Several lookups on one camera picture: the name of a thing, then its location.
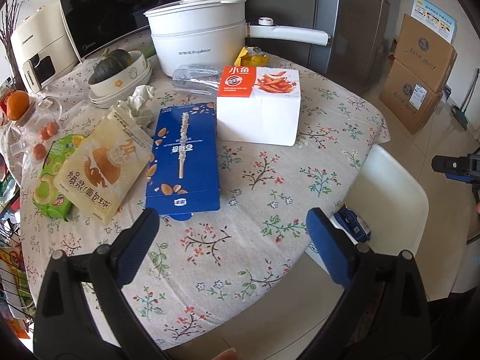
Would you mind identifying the green onion rings bag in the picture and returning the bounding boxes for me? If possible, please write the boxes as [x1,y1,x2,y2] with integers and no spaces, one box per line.
[32,134,86,221]

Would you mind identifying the cream bread ball bag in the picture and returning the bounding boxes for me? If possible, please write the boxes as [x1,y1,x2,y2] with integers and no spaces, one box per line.
[54,107,153,225]

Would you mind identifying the blue almond snack box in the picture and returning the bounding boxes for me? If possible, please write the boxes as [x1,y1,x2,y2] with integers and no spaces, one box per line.
[145,102,220,221]

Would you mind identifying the white tissue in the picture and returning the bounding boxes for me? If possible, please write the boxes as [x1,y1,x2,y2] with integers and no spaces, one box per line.
[113,85,155,128]

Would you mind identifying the white orange fish snack box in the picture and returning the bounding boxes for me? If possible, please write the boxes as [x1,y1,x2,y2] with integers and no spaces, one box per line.
[216,66,301,146]

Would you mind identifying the clear plastic water bottle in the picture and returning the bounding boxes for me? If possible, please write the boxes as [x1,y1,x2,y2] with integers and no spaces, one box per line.
[172,64,221,98]

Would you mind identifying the white trash bin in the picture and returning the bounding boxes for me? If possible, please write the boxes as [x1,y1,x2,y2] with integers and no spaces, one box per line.
[305,144,430,271]

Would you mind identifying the broom with green head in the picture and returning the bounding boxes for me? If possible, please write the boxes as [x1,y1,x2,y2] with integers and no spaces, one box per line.
[451,67,479,130]

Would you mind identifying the lower cardboard box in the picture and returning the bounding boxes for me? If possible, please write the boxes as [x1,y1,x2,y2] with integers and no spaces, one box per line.
[379,59,442,135]

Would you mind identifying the cardboard box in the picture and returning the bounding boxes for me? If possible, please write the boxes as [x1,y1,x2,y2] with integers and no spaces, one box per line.
[379,59,442,135]
[394,15,457,92]

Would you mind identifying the upper cardboard box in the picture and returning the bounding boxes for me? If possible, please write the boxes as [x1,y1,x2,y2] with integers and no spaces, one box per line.
[394,15,457,92]

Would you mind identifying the small orange tomato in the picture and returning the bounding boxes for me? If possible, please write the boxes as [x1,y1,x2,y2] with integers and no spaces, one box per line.
[40,127,50,141]
[32,143,47,161]
[46,121,58,137]

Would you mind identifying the glass jar with cork lid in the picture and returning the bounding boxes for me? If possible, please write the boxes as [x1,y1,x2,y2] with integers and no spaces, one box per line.
[7,96,63,155]

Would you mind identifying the grey refrigerator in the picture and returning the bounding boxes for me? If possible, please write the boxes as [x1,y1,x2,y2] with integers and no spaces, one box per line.
[246,0,400,94]

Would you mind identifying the floral tablecloth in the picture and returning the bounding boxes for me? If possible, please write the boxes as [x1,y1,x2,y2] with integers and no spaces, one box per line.
[14,29,392,350]

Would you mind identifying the large orange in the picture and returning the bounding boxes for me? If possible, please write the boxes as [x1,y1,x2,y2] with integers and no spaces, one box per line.
[7,90,30,121]

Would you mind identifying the yellow crumpled snack wrapper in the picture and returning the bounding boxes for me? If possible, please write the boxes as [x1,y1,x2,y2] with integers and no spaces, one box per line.
[233,46,270,67]

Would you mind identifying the white floral bowl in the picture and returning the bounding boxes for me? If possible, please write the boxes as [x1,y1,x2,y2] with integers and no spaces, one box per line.
[89,50,148,97]

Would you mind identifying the green kabocha squash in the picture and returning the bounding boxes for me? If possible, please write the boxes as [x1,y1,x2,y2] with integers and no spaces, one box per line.
[88,49,134,85]

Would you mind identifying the cream air fryer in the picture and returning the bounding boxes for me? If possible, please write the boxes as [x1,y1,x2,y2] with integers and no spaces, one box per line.
[10,2,78,94]

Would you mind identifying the white electric cooking pot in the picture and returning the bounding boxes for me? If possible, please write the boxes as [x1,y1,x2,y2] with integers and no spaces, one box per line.
[145,0,330,77]

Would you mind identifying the dried branches in vase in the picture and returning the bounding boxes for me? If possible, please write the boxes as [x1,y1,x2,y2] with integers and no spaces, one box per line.
[1,0,25,90]

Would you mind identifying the wire rack with packages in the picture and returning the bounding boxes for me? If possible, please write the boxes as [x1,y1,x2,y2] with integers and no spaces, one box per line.
[1,161,35,342]

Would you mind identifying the blue wall poster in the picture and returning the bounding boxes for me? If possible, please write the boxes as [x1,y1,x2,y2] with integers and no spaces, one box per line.
[411,0,456,44]

